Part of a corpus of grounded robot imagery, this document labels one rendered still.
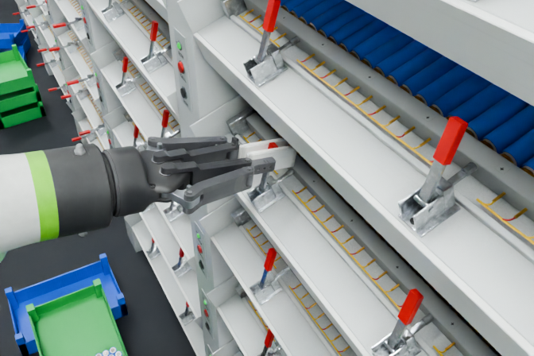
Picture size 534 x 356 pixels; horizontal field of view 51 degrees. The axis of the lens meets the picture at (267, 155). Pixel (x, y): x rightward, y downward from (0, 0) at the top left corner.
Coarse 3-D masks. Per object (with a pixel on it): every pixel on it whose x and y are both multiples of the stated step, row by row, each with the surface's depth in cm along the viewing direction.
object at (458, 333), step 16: (256, 128) 81; (304, 176) 72; (320, 192) 69; (320, 208) 69; (336, 208) 67; (352, 224) 65; (336, 240) 66; (368, 240) 63; (352, 256) 64; (384, 256) 61; (384, 272) 61; (400, 272) 59; (400, 288) 60; (416, 288) 57; (432, 304) 55; (448, 320) 54; (448, 336) 54; (464, 336) 52; (464, 352) 53; (480, 352) 51
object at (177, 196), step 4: (188, 184) 61; (172, 192) 60; (176, 192) 60; (180, 192) 60; (164, 196) 61; (168, 196) 61; (172, 196) 60; (176, 196) 60; (180, 196) 60; (172, 200) 60; (176, 200) 60; (180, 200) 60; (184, 200) 59; (196, 200) 60; (180, 204) 60; (184, 204) 60; (188, 204) 59; (192, 204) 60; (196, 204) 60; (188, 208) 60
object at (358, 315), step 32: (192, 128) 82; (224, 128) 85; (288, 224) 71; (320, 224) 69; (288, 256) 67; (320, 256) 66; (320, 288) 63; (352, 288) 62; (384, 288) 61; (352, 320) 59; (384, 320) 58; (416, 320) 57; (448, 352) 54
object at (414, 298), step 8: (408, 296) 51; (416, 296) 51; (408, 304) 52; (416, 304) 51; (400, 312) 52; (408, 312) 52; (400, 320) 53; (408, 320) 52; (400, 328) 53; (392, 336) 54; (400, 336) 53; (392, 344) 54; (400, 344) 54
